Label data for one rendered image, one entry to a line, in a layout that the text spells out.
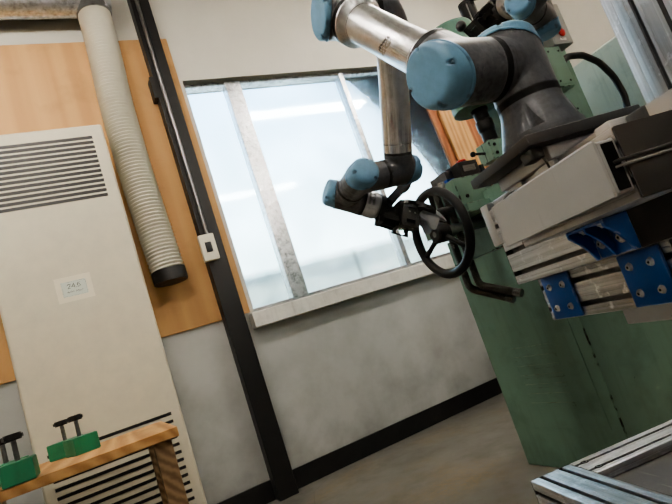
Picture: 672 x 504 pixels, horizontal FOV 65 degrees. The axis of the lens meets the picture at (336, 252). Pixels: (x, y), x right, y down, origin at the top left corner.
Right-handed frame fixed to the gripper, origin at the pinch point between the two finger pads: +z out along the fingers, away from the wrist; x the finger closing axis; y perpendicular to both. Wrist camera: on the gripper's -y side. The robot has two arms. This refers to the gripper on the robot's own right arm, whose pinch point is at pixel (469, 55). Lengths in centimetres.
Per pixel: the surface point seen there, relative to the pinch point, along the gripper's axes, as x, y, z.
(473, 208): 43, -29, 5
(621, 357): 62, -83, -10
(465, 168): 30.8, -20.7, 7.3
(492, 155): 17.2, -27.2, 9.2
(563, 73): -15.3, -28.9, -7.0
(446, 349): 23, -107, 139
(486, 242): 43, -42, 14
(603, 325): 57, -74, -10
